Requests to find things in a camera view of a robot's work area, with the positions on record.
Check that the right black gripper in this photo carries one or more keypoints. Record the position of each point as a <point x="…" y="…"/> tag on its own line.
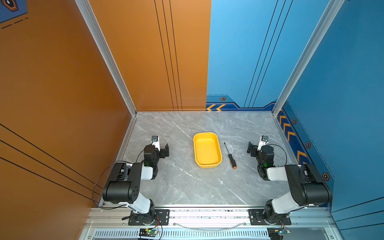
<point x="254" y="150"/>

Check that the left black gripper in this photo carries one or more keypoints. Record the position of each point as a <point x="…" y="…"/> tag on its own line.
<point x="162" y="151"/>

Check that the black orange handled screwdriver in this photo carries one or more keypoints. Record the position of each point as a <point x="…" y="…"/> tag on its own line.
<point x="230" y="156"/>

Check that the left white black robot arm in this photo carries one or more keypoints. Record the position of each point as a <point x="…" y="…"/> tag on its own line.
<point x="123" y="186"/>

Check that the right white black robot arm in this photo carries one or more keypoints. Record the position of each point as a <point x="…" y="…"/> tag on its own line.
<point x="307" y="186"/>

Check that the yellow plastic bin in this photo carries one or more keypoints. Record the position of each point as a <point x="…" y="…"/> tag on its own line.
<point x="207" y="150"/>

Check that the left green circuit board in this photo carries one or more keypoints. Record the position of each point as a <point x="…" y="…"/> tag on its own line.
<point x="148" y="234"/>

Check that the right circuit board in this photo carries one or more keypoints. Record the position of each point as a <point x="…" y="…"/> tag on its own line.
<point x="277" y="233"/>

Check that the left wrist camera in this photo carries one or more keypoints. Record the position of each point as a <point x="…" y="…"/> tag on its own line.
<point x="155" y="142"/>

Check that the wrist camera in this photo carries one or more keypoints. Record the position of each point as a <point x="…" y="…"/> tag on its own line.
<point x="155" y="142"/>
<point x="264" y="140"/>

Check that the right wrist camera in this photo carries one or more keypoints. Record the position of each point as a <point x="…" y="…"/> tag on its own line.
<point x="264" y="140"/>

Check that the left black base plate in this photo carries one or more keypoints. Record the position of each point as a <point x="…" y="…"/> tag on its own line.
<point x="158" y="216"/>

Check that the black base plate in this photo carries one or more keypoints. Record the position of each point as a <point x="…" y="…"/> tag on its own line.
<point x="260" y="217"/>
<point x="158" y="216"/>

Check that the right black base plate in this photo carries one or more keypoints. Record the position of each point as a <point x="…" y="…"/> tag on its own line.
<point x="260" y="217"/>

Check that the aluminium front rail frame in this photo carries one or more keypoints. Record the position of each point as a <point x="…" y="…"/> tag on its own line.
<point x="211" y="222"/>

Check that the right aluminium corner post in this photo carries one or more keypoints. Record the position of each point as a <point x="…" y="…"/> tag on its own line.
<point x="318" y="34"/>

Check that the aluminium corner post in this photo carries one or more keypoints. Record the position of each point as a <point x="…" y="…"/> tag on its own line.
<point x="101" y="42"/>
<point x="318" y="34"/>

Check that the left aluminium corner post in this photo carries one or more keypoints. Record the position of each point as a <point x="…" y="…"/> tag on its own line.
<point x="101" y="42"/>

